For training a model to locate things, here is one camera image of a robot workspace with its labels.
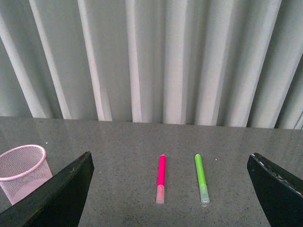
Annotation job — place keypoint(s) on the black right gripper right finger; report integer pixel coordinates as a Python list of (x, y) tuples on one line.
[(279, 192)]

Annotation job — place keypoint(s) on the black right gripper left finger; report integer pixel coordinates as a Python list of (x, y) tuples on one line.
[(57, 203)]

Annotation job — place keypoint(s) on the pink highlighter pen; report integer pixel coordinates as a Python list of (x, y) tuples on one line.
[(161, 180)]

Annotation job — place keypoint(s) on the pink mesh pen cup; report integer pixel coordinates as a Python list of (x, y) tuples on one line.
[(22, 170)]

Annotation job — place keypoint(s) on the green highlighter pen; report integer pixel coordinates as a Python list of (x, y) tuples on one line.
[(202, 181)]

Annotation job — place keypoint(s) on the white pleated curtain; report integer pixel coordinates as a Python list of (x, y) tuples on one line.
[(232, 63)]

